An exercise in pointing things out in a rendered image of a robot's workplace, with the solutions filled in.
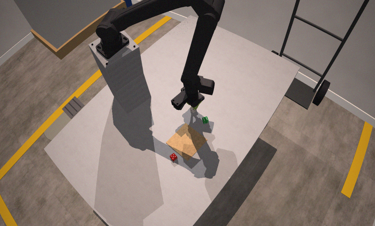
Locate green die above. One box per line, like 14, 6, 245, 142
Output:
202, 116, 209, 124

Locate red die with white pips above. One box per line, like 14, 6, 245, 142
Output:
170, 153, 177, 161

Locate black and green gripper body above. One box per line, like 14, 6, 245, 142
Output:
186, 90, 204, 108

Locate tan mat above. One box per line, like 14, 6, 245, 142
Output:
166, 123, 207, 161

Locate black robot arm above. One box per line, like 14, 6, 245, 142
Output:
96, 0, 225, 110

